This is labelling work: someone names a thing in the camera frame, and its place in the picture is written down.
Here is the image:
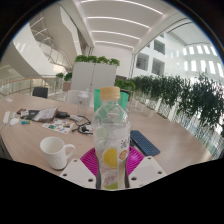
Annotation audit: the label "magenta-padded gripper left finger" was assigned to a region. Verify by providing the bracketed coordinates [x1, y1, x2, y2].
[59, 147, 100, 190]

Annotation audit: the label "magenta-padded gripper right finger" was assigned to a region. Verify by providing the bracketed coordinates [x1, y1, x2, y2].
[125, 145, 168, 190]

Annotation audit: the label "clear bottle with yellow cap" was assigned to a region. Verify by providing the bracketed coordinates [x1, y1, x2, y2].
[91, 86, 132, 191]

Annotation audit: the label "white ceramic mug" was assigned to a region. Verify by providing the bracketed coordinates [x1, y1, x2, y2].
[39, 136, 77, 171]

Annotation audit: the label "colourful sticker sheet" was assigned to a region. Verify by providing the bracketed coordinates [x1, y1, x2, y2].
[42, 118, 75, 135]

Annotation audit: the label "open booklet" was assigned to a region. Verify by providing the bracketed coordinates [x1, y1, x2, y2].
[32, 106, 59, 123]

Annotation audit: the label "clear tumbler with lid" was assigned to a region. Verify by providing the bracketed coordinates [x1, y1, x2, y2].
[77, 89, 91, 117]

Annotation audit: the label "white chair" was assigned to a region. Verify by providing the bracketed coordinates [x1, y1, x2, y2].
[65, 89, 95, 108]

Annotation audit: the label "white computer mouse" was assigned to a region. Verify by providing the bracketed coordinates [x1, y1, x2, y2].
[9, 117, 20, 127]

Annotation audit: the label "row of green hedge plants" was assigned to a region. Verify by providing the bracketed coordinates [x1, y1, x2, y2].
[128, 73, 224, 138]

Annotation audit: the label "black chair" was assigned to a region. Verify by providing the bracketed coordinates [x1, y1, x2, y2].
[31, 86, 49, 100]

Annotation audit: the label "white remote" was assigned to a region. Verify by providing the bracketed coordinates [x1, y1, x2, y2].
[2, 110, 11, 126]

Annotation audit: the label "white cabinet topped with plants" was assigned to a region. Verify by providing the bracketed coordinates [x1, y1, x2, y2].
[70, 54, 121, 94]

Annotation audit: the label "ceiling light strips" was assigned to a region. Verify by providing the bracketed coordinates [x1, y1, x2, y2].
[79, 0, 164, 51]

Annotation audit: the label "black cable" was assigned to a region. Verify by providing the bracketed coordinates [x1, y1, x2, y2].
[71, 114, 95, 135]

